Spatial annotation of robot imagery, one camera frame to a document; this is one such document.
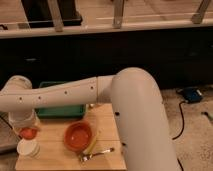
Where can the white paper cup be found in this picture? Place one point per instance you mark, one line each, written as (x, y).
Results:
(29, 148)

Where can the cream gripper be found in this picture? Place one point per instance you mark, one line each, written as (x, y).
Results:
(26, 119)

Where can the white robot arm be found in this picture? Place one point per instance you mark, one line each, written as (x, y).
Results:
(136, 102)

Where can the yellow stick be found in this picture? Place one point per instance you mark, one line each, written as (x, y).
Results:
(92, 143)

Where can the orange bowl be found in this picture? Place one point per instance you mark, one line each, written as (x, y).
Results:
(78, 136)

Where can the green plastic tray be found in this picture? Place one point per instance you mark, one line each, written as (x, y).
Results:
(73, 112)

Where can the metal spoon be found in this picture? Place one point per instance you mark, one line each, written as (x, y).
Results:
(86, 157)

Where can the blue power box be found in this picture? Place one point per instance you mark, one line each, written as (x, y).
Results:
(192, 95)

